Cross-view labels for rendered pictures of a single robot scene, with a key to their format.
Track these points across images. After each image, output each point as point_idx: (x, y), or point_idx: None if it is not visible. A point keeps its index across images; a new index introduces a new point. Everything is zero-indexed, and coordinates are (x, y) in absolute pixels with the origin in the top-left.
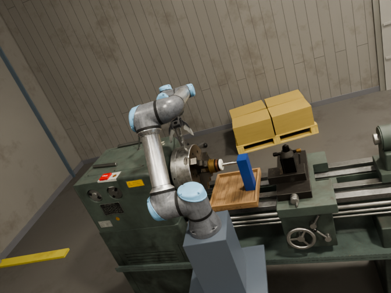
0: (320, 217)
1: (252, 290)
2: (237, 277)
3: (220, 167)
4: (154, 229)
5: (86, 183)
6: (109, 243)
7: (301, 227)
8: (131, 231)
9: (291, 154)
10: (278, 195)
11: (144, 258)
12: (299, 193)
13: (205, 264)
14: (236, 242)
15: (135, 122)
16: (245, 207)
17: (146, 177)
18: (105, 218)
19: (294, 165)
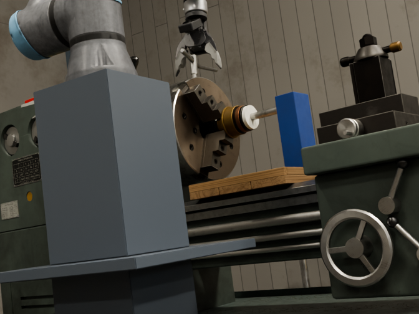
0: (411, 183)
1: (144, 254)
2: (115, 191)
3: (243, 114)
4: None
5: (5, 111)
6: (4, 265)
7: (357, 209)
8: (43, 229)
9: (374, 50)
10: (321, 128)
11: (48, 312)
12: (366, 118)
13: (62, 146)
14: (164, 156)
15: None
16: (259, 184)
17: None
18: (12, 195)
19: (380, 80)
